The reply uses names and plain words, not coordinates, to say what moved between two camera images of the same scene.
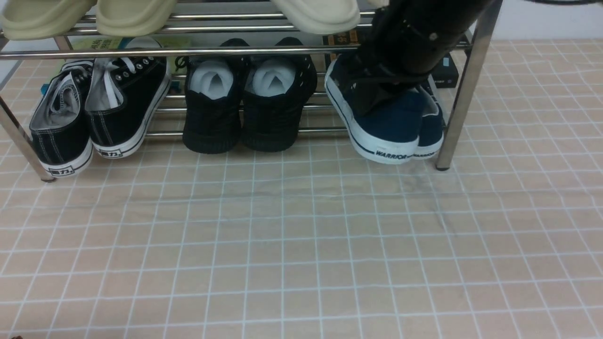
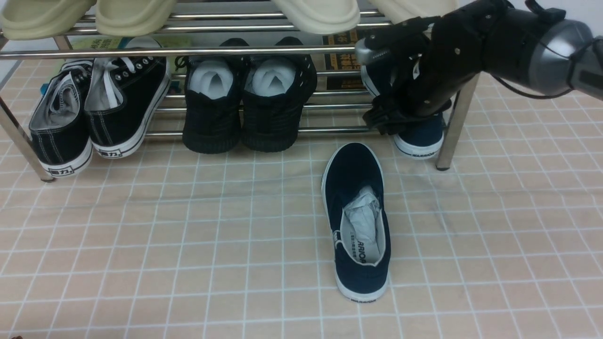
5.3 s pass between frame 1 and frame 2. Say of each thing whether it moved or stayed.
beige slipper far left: stayed
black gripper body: moved
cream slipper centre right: stayed
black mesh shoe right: stayed
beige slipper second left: stayed
